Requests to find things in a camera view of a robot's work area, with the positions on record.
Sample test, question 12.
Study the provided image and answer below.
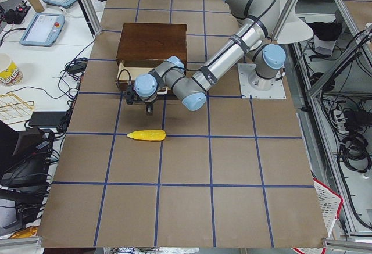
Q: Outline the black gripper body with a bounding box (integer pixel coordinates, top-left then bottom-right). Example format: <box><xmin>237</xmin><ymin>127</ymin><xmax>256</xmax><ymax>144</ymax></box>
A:
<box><xmin>138</xmin><ymin>97</ymin><xmax>157</xmax><ymax>112</ymax></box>

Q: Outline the yellow corn cob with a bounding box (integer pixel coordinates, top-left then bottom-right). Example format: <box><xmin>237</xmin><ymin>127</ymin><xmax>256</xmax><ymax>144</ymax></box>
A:
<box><xmin>127</xmin><ymin>130</ymin><xmax>166</xmax><ymax>141</ymax></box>

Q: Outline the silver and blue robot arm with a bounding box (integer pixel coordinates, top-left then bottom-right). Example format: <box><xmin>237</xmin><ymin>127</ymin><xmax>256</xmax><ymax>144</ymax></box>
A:
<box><xmin>133</xmin><ymin>0</ymin><xmax>281</xmax><ymax>111</ymax></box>

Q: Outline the dark brown wooden drawer cabinet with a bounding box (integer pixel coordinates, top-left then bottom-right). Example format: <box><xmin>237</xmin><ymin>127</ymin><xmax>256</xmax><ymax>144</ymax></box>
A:
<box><xmin>116</xmin><ymin>23</ymin><xmax>187</xmax><ymax>64</ymax></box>

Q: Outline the black laptop power adapter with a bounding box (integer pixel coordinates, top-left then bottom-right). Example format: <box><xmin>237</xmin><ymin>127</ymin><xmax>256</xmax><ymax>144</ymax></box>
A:
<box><xmin>67</xmin><ymin>63</ymin><xmax>87</xmax><ymax>74</ymax></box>

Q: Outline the teach pendant tablet near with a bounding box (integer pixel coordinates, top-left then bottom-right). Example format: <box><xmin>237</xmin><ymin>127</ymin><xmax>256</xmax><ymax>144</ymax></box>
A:
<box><xmin>19</xmin><ymin>13</ymin><xmax>65</xmax><ymax>47</ymax></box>

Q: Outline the popcorn paper bucket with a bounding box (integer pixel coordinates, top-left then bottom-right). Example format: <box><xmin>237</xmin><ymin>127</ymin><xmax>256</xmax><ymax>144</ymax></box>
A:
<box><xmin>1</xmin><ymin>53</ymin><xmax>23</xmax><ymax>86</ymax></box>

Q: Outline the white lamp shade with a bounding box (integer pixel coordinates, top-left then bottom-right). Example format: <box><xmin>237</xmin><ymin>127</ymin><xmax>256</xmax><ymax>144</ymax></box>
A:
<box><xmin>271</xmin><ymin>0</ymin><xmax>313</xmax><ymax>44</ymax></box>

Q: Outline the white and red plastic basket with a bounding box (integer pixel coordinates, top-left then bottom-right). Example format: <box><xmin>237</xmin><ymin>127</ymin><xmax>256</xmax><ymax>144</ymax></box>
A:
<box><xmin>313</xmin><ymin>178</ymin><xmax>343</xmax><ymax>237</ymax></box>

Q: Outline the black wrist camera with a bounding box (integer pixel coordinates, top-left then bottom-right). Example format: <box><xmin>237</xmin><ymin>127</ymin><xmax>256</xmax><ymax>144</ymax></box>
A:
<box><xmin>123</xmin><ymin>85</ymin><xmax>137</xmax><ymax>105</ymax></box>

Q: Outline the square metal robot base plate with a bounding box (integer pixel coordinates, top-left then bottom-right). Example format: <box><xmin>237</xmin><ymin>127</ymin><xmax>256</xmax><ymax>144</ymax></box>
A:
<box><xmin>238</xmin><ymin>63</ymin><xmax>287</xmax><ymax>99</ymax></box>

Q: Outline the aluminium frame post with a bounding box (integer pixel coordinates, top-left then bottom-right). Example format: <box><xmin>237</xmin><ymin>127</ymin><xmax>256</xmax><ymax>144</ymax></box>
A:
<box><xmin>77</xmin><ymin>0</ymin><xmax>102</xmax><ymax>36</ymax></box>

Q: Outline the gold wire rack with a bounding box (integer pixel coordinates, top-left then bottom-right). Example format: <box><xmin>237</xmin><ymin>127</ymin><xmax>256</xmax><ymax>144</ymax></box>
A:
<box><xmin>1</xmin><ymin>93</ymin><xmax>34</xmax><ymax>125</ymax></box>

